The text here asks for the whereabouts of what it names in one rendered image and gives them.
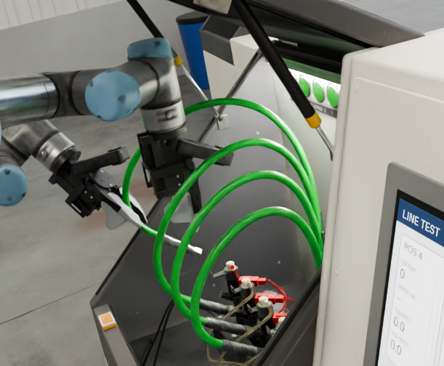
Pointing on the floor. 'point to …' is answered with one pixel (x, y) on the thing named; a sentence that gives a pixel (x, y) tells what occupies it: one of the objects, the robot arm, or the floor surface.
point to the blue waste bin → (194, 45)
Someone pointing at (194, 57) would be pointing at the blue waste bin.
